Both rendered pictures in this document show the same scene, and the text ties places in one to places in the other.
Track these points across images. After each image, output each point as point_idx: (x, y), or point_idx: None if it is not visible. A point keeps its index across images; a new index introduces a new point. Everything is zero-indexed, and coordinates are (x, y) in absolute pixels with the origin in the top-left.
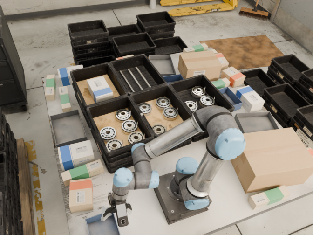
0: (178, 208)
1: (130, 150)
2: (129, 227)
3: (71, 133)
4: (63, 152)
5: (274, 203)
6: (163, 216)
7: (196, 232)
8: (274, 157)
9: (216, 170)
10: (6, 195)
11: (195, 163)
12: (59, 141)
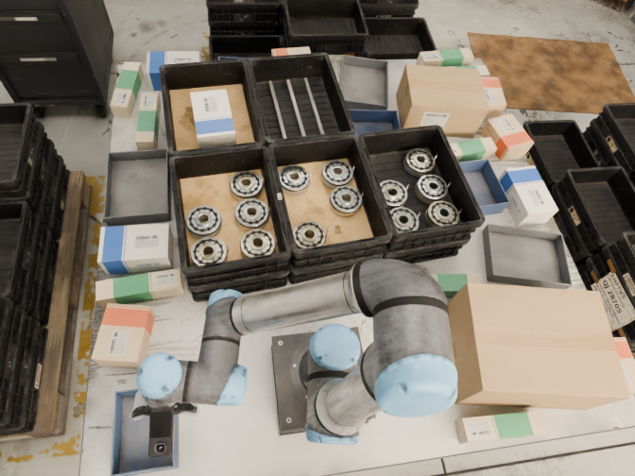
0: (301, 416)
1: (237, 270)
2: (202, 423)
3: (143, 196)
4: (109, 239)
5: (507, 440)
6: (275, 415)
7: (330, 466)
8: (537, 355)
9: (377, 411)
10: (9, 289)
11: (353, 347)
12: (115, 209)
